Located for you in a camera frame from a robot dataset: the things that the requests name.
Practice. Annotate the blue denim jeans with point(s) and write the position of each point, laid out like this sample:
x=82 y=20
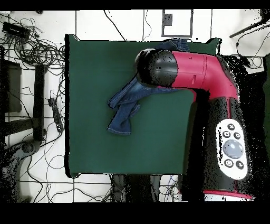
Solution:
x=124 y=118

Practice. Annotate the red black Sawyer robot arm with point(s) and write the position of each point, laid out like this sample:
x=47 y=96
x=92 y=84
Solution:
x=194 y=69

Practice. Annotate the dark flat panel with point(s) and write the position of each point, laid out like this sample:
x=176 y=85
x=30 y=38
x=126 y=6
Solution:
x=13 y=88

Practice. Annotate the dark green table cloth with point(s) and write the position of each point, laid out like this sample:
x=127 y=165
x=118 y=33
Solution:
x=95 y=63

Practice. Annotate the black power strip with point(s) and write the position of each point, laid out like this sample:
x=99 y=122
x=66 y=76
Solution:
x=56 y=115

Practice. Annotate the black wheeled chair base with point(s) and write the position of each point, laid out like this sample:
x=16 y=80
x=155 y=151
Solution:
x=28 y=146

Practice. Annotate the black power adapter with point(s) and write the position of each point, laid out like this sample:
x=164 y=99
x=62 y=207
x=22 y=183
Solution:
x=246 y=60

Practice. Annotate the black tripod pole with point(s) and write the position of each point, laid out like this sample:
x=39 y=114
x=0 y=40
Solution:
x=244 y=30

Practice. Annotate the black electronics box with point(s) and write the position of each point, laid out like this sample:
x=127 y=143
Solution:
x=15 y=30

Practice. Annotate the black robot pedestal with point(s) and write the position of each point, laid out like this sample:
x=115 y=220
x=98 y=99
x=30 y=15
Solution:
x=137 y=188

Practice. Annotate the black stand base frame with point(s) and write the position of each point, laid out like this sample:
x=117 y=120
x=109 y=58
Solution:
x=39 y=101

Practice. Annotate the grey square floor frame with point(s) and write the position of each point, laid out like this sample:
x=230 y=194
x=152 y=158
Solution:
x=167 y=20

